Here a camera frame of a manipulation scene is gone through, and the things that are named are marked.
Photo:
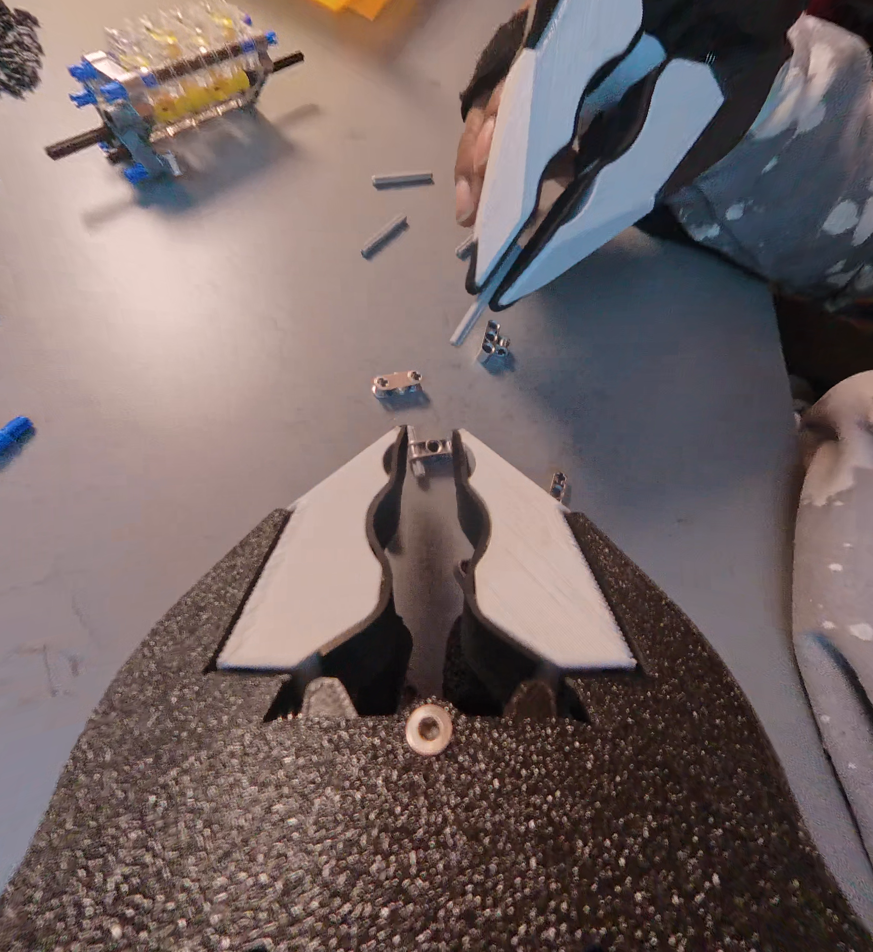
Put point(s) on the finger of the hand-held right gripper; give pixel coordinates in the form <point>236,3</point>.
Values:
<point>667,126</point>
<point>548,89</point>

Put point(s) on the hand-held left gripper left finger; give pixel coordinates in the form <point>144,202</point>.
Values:
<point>302,587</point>

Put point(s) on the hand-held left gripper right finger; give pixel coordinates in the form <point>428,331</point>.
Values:
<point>555,587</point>

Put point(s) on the dark grey connector piece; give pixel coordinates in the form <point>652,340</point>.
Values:
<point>433,448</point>

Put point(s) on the grey desk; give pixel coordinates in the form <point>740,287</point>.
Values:
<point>183,335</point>

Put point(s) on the yellow bin with blue pins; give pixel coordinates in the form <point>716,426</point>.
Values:
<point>355,6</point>

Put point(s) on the transparent engine block assembly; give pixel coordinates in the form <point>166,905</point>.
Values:
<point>183,82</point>

